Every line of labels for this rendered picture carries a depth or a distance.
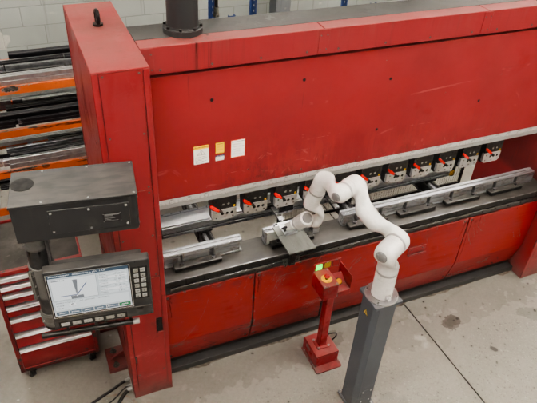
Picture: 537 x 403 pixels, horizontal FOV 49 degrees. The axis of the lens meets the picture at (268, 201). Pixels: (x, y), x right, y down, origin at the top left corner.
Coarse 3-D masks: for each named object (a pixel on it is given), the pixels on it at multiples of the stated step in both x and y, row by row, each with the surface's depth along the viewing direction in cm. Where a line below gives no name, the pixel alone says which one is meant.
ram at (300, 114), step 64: (256, 64) 297; (320, 64) 312; (384, 64) 329; (448, 64) 348; (512, 64) 370; (192, 128) 304; (256, 128) 320; (320, 128) 338; (384, 128) 358; (448, 128) 381; (512, 128) 407; (192, 192) 329
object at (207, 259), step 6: (198, 258) 361; (204, 258) 361; (210, 258) 361; (216, 258) 362; (174, 264) 356; (186, 264) 356; (192, 264) 357; (198, 264) 357; (204, 264) 359; (210, 264) 361; (174, 270) 354; (180, 270) 354
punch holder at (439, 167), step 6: (456, 150) 397; (438, 156) 394; (444, 156) 395; (450, 156) 398; (432, 162) 402; (438, 162) 397; (450, 162) 401; (432, 168) 403; (438, 168) 400; (444, 168) 402; (450, 168) 405
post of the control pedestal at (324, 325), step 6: (330, 300) 383; (324, 306) 388; (330, 306) 387; (324, 312) 389; (330, 312) 391; (324, 318) 393; (330, 318) 396; (324, 324) 397; (318, 330) 406; (324, 330) 401; (318, 336) 408; (324, 336) 405; (318, 342) 411; (324, 342) 410
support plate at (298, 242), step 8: (280, 232) 370; (304, 232) 372; (280, 240) 364; (288, 240) 365; (296, 240) 365; (304, 240) 366; (288, 248) 359; (296, 248) 359; (304, 248) 360; (312, 248) 360
